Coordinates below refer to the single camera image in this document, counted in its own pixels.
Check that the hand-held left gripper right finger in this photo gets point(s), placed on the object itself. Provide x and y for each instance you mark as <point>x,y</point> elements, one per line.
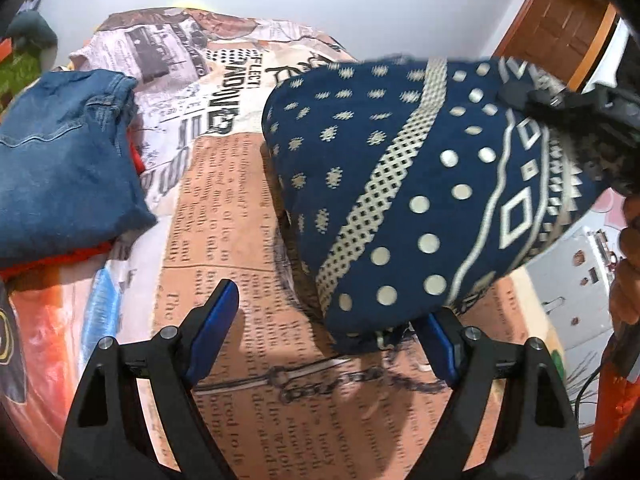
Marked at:
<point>443,345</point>

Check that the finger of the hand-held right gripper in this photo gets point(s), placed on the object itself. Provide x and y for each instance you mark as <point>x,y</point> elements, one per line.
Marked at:
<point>542,100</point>

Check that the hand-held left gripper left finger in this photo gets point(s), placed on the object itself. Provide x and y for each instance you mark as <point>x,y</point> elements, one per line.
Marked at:
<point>215,330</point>

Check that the navy patterned hooded sweater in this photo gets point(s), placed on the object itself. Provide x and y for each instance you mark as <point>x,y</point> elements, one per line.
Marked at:
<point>400,170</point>

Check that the person's right hand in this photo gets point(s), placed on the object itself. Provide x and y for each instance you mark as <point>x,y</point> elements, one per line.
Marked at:
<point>627,280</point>

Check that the wooden door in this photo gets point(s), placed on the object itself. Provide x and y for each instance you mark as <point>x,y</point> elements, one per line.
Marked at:
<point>555,20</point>

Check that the printed blanket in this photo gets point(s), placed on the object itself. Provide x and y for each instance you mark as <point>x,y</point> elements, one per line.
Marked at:
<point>225,200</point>

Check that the white printed cloth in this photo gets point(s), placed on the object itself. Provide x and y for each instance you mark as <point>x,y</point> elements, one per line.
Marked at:
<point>570,285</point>

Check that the orange garment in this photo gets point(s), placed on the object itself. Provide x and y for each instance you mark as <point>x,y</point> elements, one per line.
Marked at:
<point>60,262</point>

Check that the orange trousers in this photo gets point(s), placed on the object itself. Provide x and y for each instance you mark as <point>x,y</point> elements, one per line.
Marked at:
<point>615,410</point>

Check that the blue jeans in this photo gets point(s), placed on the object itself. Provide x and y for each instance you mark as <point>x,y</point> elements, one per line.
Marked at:
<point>65,160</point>

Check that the green cloth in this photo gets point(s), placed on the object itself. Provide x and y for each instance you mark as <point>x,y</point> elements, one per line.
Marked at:
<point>20,75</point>

